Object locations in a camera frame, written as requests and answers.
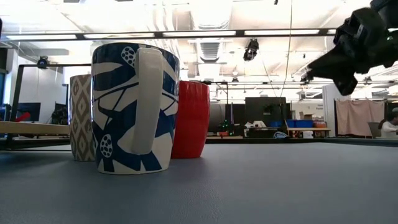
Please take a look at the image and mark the pink hanging curtain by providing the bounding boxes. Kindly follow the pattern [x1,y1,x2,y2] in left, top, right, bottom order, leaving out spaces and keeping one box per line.
[334,98,386,137]

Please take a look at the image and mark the plain red mug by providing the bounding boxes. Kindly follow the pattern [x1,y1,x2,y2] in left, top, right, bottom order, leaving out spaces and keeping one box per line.
[170,80,211,159]

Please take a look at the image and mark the black ceiling spotlight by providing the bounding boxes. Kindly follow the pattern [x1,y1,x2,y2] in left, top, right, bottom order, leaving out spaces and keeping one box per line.
[242,39,261,62]
[36,55,50,70]

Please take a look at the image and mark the person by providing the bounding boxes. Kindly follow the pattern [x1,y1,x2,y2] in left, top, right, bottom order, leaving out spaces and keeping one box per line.
[377,107,398,139]

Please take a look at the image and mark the wooden shelf black wire frame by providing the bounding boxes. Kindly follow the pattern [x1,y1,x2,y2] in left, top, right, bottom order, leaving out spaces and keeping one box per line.
[0,63,93,152]

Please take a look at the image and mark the black overhead beam with lights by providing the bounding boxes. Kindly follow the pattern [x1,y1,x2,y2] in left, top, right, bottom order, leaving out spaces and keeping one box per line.
[0,28,338,41]

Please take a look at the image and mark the black background monitor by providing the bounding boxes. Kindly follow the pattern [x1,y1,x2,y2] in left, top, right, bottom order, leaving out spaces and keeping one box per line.
[16,102,42,123]

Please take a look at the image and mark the grey diamond pattern mug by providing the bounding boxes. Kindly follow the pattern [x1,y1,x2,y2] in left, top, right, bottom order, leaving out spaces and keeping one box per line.
[68,73,96,162]

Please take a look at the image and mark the blue storage bin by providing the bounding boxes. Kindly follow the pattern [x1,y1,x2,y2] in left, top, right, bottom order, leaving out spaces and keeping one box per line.
[286,119,314,128]

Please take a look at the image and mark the large black screen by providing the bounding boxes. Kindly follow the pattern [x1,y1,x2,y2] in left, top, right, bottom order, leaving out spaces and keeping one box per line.
[244,96,287,127]

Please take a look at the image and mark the blue white leaf mug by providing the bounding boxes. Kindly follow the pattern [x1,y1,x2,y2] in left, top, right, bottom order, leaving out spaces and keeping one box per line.
[91,42,180,175]

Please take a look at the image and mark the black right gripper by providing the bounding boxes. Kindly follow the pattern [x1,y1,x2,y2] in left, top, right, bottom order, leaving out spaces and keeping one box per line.
[300,7,392,96]

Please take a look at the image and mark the silver ventilation duct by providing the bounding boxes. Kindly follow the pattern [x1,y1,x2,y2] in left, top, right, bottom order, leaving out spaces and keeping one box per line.
[190,0,233,81]

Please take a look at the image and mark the blue-grey table mat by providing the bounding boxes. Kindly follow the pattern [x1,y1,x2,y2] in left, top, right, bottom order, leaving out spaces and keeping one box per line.
[0,142,398,224]

